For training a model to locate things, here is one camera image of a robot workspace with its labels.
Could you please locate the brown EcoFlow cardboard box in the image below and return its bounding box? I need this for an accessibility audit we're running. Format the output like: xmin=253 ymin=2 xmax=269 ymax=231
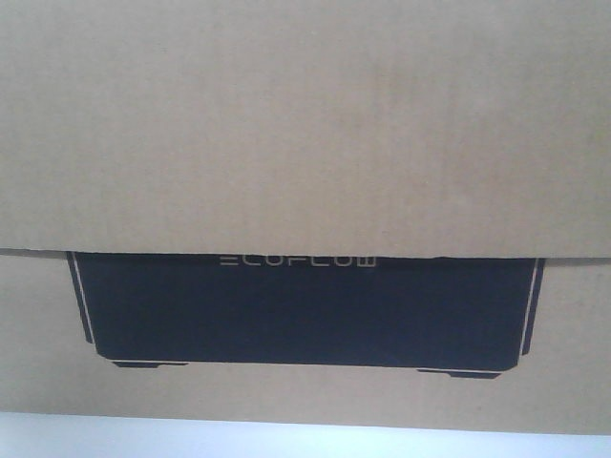
xmin=1 ymin=1 xmax=610 ymax=434

